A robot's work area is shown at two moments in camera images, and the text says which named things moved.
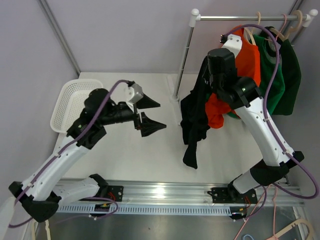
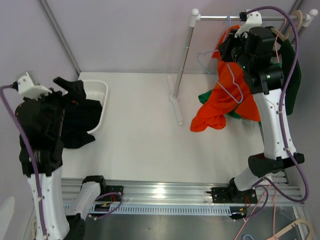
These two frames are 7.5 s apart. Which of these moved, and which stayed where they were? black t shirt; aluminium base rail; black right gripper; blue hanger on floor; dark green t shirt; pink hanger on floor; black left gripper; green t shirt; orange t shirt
Moved: black t shirt; orange t shirt; green t shirt; black right gripper; black left gripper
Stayed: pink hanger on floor; blue hanger on floor; aluminium base rail; dark green t shirt
